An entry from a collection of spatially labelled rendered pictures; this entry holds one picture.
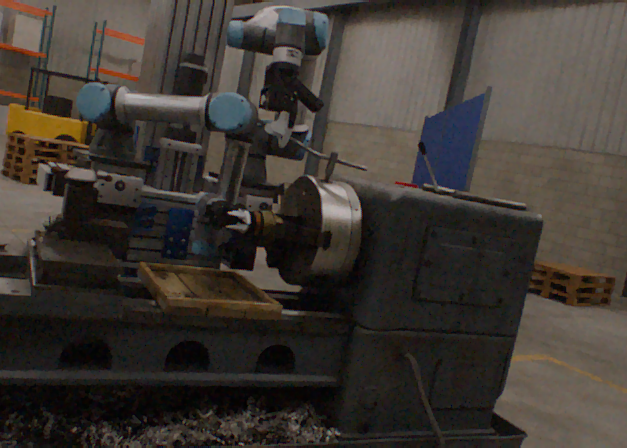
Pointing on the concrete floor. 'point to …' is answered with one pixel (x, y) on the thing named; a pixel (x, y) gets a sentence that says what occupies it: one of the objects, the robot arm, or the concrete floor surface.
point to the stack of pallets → (34, 155)
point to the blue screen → (452, 144)
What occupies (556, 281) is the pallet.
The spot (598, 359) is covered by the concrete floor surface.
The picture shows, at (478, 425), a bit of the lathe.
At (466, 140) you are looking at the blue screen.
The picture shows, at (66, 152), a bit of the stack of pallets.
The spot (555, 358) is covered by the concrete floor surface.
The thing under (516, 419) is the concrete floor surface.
